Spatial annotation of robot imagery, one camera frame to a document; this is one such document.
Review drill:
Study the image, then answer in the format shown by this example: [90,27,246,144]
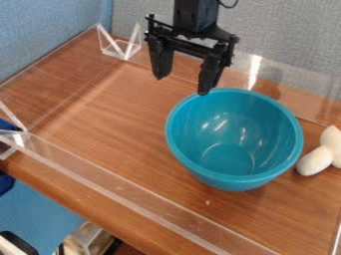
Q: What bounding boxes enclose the black cable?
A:
[215,0,239,10]

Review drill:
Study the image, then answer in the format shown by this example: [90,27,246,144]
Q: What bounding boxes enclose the clear acrylic barrier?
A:
[128,24,341,128]
[0,102,277,255]

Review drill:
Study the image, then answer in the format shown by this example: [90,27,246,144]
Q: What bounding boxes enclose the blue plastic bowl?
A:
[166,88,304,191]

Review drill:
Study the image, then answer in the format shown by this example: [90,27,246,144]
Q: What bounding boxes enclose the clear acrylic corner bracket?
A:
[96,24,142,61]

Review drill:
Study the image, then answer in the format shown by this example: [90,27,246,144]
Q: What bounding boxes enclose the black object bottom left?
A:
[0,231,39,255]

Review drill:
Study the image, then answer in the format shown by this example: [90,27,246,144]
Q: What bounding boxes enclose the clear acrylic front barrier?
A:
[0,102,277,255]

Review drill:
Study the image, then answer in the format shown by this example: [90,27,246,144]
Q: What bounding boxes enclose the clear acrylic back barrier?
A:
[128,24,341,128]

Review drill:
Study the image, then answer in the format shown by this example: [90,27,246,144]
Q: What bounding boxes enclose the white toy mushroom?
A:
[296,126,341,176]

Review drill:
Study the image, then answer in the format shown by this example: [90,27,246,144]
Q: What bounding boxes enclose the metal frame under table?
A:
[54,222,115,255]

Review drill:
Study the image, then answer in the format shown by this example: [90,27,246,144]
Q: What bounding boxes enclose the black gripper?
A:
[146,14,239,96]

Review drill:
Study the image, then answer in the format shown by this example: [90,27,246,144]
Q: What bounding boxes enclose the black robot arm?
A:
[146,0,239,96]

